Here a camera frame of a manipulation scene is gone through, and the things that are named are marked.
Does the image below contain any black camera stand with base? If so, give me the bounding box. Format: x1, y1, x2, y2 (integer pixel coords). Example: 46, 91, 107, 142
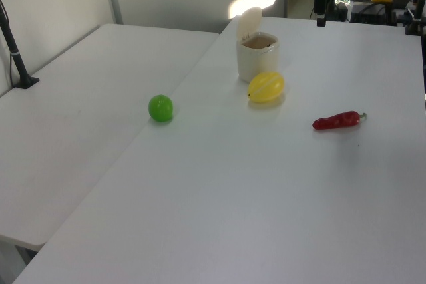
0, 0, 40, 90

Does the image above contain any white garbage bin with lid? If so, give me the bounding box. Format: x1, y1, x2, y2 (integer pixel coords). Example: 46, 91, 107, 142
235, 6, 281, 84

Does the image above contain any black equipment box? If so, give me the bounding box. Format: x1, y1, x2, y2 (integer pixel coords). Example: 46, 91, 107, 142
350, 1, 397, 26

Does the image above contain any red toy chili pepper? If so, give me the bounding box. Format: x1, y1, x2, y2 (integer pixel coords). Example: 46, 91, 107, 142
312, 110, 368, 132

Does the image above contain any green toy apple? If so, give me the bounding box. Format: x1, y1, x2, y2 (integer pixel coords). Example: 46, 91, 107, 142
148, 94, 174, 124

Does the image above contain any black clamped camera stand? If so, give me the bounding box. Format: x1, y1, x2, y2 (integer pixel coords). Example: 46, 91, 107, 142
404, 0, 426, 37

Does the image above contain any yellow toy melon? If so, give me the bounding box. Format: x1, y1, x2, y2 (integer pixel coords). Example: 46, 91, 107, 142
247, 71, 286, 104

